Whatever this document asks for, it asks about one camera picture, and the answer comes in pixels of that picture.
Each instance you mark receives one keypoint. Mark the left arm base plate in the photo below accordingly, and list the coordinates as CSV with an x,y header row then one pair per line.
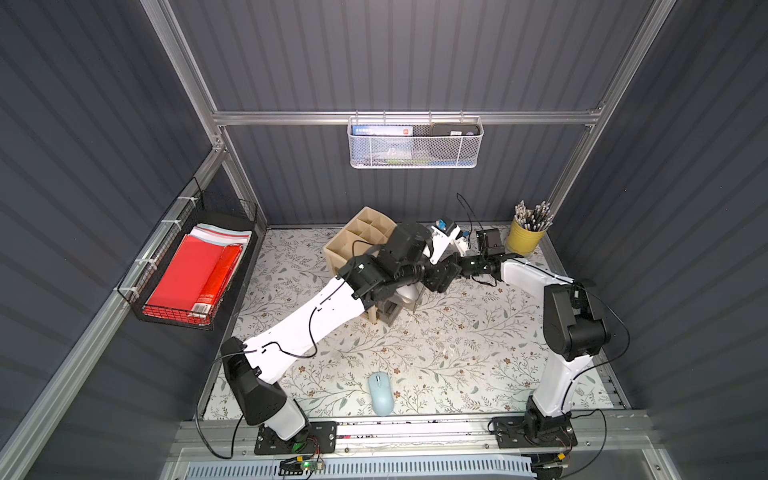
x,y
316,436

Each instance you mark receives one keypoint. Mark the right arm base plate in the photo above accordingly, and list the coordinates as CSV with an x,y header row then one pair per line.
x,y
522,432

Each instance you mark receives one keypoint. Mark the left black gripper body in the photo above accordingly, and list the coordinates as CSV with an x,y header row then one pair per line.
x,y
440,274

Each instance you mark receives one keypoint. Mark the blue white box in basket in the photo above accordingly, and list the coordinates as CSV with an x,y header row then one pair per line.
x,y
374,144

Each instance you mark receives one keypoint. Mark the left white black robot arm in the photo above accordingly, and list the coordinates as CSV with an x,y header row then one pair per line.
x,y
254,367

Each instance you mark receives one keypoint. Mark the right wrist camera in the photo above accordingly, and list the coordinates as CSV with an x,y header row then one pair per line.
x,y
462,242

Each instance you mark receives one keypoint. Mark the yellow pencil cup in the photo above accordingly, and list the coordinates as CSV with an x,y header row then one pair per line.
x,y
521,240

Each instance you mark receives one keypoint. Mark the light blue computer mouse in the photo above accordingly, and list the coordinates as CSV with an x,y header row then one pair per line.
x,y
382,397

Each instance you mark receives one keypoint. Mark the white grey computer mouse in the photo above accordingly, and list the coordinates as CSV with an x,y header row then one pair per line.
x,y
409,294

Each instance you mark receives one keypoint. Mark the red folder stack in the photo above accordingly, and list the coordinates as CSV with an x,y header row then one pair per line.
x,y
197,277

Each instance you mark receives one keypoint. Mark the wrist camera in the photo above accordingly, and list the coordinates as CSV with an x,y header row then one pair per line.
x,y
445,234
462,242

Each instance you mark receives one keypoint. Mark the white mesh wall basket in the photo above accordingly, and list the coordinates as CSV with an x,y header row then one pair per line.
x,y
454,152

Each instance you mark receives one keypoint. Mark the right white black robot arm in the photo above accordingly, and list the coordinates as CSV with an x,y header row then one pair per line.
x,y
573,328

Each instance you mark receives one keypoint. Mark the beige drawer organizer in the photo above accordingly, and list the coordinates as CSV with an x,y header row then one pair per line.
x,y
367,228

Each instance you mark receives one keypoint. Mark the black device in basket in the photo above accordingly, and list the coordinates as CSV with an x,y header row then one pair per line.
x,y
447,129

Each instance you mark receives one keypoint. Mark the grey drawer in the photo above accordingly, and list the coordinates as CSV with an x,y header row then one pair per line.
x,y
395,299

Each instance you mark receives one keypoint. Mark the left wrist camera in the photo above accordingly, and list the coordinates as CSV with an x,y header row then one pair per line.
x,y
445,234

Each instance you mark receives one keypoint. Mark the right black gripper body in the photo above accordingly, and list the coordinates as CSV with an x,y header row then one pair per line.
x,y
471,265

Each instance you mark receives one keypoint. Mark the black wire side basket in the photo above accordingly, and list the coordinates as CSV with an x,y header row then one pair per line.
x,y
220,212

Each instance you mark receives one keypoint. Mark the small green circuit board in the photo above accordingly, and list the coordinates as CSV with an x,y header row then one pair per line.
x,y
300,466

